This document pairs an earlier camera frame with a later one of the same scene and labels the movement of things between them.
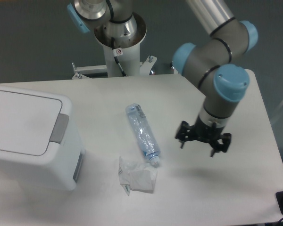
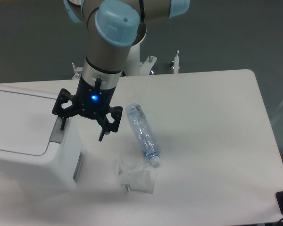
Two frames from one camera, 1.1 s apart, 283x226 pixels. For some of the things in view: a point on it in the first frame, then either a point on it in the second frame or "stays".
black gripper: x=202 y=131 -> x=90 y=101
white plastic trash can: x=34 y=141 stays
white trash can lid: x=21 y=123 stays
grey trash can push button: x=60 y=128 stays
